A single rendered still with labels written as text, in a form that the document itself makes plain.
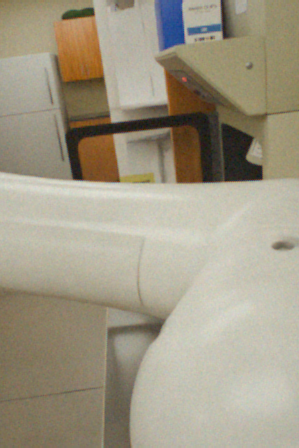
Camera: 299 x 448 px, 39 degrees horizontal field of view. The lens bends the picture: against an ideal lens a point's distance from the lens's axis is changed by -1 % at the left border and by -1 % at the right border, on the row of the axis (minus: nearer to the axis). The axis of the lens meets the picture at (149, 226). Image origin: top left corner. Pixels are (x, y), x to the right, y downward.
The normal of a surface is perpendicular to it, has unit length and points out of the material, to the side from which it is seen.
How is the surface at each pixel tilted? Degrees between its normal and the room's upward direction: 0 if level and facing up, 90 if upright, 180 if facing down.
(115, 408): 0
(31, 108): 90
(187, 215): 37
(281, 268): 7
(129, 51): 100
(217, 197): 19
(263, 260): 9
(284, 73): 90
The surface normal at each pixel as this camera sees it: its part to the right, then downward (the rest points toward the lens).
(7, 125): 0.07, 0.35
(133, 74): -0.34, 0.42
